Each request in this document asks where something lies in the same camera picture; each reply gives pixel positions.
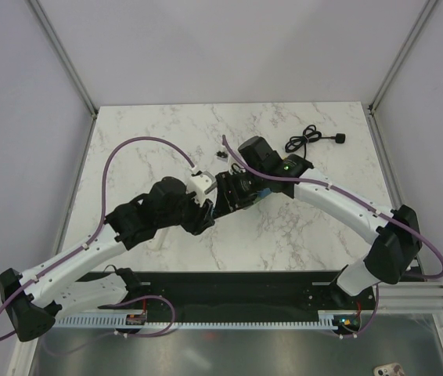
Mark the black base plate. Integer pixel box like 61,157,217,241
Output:
76,269,375,326

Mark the aluminium frame post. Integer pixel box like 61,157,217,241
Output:
366,0,441,114
25,0,99,120

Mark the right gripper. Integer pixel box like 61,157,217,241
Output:
212,168,267,219

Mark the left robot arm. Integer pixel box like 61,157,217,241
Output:
0,172,216,342

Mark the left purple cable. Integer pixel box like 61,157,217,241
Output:
0,136,201,344

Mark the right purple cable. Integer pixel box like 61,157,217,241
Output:
221,135,443,281

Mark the purple cable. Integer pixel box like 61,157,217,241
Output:
0,136,201,344
221,135,443,281

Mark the white power strip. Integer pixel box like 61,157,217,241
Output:
147,229,169,251

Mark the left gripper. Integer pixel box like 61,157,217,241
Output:
157,187,214,236

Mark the white cable duct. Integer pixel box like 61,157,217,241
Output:
54,310,338,331

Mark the blue cube socket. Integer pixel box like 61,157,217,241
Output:
258,189,272,199

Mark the right aluminium frame post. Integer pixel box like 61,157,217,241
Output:
366,0,441,114

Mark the black power cord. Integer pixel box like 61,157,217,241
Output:
283,124,348,156

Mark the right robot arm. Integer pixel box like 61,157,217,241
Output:
222,136,421,309

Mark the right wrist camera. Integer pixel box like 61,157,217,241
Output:
215,150,229,161

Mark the left aluminium frame post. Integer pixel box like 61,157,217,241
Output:
25,0,99,120

